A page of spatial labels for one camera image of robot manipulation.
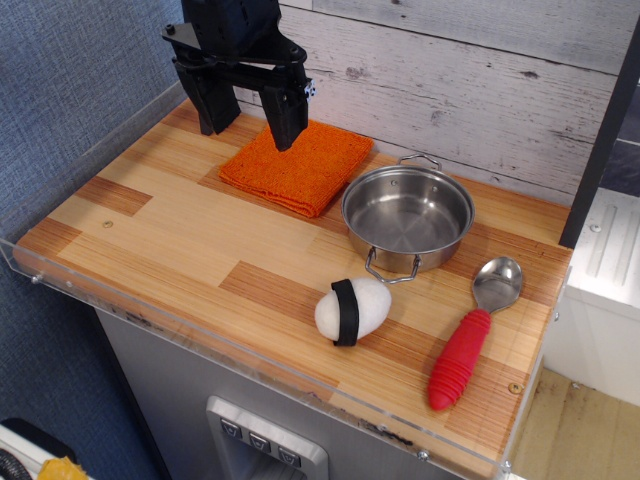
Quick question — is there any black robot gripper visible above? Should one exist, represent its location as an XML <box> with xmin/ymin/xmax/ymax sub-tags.
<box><xmin>162</xmin><ymin>1</ymin><xmax>316</xmax><ymax>152</ymax></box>

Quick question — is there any white rice ball black band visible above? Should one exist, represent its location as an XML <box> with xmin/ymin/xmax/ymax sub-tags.
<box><xmin>314</xmin><ymin>278</ymin><xmax>392</xmax><ymax>347</ymax></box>

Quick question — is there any orange folded towel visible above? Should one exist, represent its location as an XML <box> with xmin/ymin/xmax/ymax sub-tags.
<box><xmin>219</xmin><ymin>121</ymin><xmax>374</xmax><ymax>218</ymax></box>

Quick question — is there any yellow object bottom left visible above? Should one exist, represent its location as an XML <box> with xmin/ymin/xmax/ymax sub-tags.
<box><xmin>37</xmin><ymin>457</ymin><xmax>88</xmax><ymax>480</ymax></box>

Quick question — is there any stainless steel pot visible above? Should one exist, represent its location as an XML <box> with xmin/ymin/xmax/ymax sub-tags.
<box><xmin>341</xmin><ymin>153</ymin><xmax>475</xmax><ymax>285</ymax></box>

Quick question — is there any clear acrylic table guard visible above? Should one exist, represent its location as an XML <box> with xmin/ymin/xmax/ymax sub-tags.
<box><xmin>6</xmin><ymin>103</ymin><xmax>570</xmax><ymax>479</ymax></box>

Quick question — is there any grey cabinet with dispenser panel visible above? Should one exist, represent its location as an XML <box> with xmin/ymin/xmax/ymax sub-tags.
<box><xmin>94</xmin><ymin>307</ymin><xmax>451</xmax><ymax>480</ymax></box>

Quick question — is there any white ridged side cabinet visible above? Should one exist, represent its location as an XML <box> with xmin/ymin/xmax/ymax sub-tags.
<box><xmin>543</xmin><ymin>188</ymin><xmax>639</xmax><ymax>405</ymax></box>

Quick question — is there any red handled metal spoon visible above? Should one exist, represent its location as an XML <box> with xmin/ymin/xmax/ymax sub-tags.
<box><xmin>427</xmin><ymin>257</ymin><xmax>523</xmax><ymax>411</ymax></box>

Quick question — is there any black vertical post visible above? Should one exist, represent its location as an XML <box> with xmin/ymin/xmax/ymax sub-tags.
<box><xmin>559</xmin><ymin>21</ymin><xmax>639</xmax><ymax>249</ymax></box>

